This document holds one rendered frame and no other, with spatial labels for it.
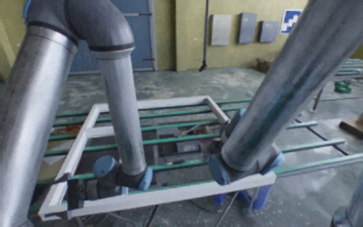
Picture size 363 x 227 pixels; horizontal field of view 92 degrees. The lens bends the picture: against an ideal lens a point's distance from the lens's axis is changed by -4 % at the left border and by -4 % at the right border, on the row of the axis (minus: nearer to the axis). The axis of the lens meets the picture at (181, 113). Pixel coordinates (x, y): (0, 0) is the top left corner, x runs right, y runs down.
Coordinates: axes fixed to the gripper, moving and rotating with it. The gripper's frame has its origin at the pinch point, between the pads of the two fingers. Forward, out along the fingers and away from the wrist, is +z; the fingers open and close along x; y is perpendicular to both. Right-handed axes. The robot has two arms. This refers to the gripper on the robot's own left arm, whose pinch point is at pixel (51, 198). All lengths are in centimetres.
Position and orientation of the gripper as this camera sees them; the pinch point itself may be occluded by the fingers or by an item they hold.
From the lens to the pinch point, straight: 105.1
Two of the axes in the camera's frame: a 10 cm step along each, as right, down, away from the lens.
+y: -0.6, 3.9, 9.2
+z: -9.8, 1.7, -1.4
